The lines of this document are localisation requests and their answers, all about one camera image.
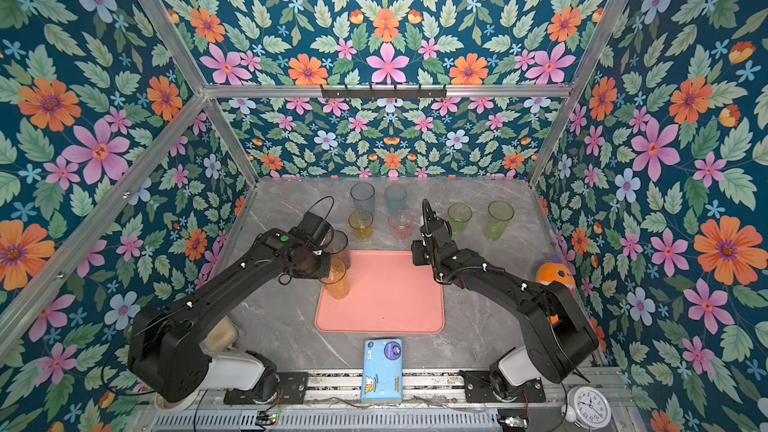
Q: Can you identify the dark grey tall glass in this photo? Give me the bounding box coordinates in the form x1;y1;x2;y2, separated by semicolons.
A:
325;229;351;269

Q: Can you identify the amber tall glass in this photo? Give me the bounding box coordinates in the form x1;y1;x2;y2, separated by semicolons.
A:
320;256;350;300

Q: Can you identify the pink plastic tray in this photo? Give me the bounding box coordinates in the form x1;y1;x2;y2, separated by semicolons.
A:
315;250;445;335

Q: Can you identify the blue-grey tall glass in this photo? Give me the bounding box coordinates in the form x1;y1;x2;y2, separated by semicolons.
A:
350;182;376;216

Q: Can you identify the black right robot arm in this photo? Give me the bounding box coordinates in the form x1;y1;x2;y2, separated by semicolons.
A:
411;199;599;387

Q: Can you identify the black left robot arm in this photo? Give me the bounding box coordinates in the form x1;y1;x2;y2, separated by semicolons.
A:
127;212;334;402

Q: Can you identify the green short glass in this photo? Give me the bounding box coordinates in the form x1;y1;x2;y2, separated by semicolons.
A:
448;202;473;234

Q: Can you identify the pink short glass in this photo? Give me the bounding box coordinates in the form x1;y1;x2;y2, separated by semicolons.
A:
388;210;414;241

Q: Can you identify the teal tall glass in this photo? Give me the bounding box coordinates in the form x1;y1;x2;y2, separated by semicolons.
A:
385;183;408;215

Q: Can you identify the yellow short glass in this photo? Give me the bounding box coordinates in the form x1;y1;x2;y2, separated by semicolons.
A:
348;210;374;242

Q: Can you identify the light green tall glass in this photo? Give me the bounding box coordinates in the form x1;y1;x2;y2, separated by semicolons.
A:
484;200;515;241

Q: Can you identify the orange plush toy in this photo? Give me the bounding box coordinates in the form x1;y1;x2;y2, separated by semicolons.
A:
535;262;576;296

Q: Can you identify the blue tissue pack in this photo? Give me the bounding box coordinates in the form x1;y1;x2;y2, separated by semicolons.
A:
360;338;403;403

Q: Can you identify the masking tape roll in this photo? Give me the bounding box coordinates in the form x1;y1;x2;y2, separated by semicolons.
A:
154;389;200;414

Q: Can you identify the white alarm clock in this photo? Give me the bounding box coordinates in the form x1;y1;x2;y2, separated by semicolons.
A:
561;386;612;430

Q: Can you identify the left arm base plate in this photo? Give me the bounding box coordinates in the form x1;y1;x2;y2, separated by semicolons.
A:
223;371;309;406

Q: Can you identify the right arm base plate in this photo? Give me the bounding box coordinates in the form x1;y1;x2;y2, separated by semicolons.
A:
459;370;546;404

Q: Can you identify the black hook rail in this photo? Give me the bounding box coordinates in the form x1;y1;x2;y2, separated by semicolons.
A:
320;85;448;100

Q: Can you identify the white ribbed cable duct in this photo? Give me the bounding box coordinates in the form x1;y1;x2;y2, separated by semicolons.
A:
151;409;501;431

